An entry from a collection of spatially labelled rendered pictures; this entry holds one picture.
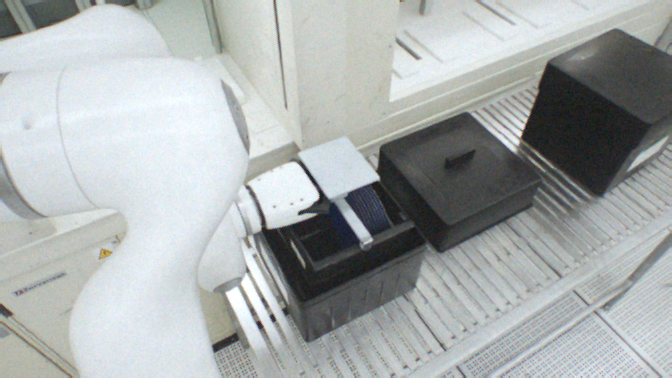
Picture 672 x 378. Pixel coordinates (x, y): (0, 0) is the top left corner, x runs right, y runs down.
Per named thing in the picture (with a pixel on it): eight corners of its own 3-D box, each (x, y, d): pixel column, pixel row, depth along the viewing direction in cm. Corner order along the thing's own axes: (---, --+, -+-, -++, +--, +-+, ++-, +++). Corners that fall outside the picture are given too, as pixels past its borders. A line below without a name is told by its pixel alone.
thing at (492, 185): (439, 254, 109) (449, 220, 99) (372, 172, 125) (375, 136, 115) (533, 206, 118) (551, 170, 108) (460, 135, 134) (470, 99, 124)
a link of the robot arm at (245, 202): (232, 209, 84) (248, 203, 85) (250, 245, 79) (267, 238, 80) (223, 178, 78) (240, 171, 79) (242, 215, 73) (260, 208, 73)
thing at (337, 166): (270, 241, 110) (254, 141, 86) (346, 209, 116) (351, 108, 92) (318, 328, 96) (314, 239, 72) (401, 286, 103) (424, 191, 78)
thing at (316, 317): (253, 245, 110) (241, 198, 97) (355, 201, 119) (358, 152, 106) (305, 345, 95) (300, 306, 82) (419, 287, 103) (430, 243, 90)
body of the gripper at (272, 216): (242, 202, 85) (298, 179, 88) (264, 243, 79) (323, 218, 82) (234, 173, 79) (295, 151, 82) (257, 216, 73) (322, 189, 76)
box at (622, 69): (600, 199, 119) (650, 125, 100) (516, 136, 134) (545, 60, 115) (664, 155, 130) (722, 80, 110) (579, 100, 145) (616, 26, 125)
